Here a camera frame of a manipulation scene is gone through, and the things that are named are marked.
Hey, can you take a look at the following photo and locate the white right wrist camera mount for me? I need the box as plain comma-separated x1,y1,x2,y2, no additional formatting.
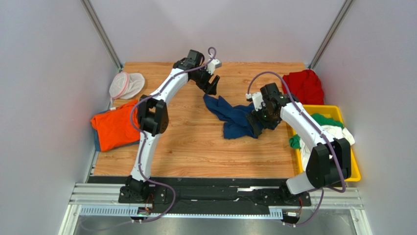
245,92,263,111

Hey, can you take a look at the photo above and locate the aluminium corner post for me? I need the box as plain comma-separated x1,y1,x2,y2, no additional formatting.
308,0,355,70
80,0,123,72

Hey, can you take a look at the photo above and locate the right aluminium corner post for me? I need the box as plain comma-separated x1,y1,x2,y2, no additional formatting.
308,0,355,70

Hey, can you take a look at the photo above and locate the orange folded t shirt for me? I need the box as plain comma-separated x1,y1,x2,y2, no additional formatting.
90,100,140,146

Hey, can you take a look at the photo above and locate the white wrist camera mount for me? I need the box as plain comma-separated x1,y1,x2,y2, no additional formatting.
206,58,222,75
245,92,263,111

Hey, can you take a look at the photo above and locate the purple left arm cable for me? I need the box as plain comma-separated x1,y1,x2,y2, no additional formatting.
129,47,218,224

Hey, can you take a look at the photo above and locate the white mesh laundry bag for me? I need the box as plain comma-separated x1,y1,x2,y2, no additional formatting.
109,71,145,99

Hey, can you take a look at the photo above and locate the green t shirt in bin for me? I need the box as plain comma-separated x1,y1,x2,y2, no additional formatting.
289,113,344,149

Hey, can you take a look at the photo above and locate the left aluminium corner post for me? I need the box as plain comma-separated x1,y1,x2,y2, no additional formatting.
80,0,123,72

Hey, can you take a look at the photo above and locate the white t shirt in bin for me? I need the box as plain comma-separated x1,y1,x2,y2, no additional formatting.
300,125,355,171

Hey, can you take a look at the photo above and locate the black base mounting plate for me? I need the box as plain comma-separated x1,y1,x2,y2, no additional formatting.
88,176,346,216

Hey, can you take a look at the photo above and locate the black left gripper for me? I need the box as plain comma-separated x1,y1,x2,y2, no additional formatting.
192,65,221,96

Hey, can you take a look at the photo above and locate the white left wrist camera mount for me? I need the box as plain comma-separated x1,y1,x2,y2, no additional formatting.
206,58,222,75

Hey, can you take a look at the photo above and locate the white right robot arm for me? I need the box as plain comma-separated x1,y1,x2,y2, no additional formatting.
246,83,352,195

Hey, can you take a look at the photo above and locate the aluminium frame rail front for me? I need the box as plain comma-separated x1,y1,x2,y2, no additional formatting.
59,184,372,235

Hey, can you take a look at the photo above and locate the red crumpled t shirt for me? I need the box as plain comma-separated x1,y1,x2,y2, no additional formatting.
283,70,324,105

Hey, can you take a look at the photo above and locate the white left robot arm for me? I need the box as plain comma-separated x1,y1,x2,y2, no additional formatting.
118,47,221,203

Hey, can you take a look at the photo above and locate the navy blue t shirt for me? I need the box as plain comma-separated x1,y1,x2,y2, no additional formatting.
203,94,258,140

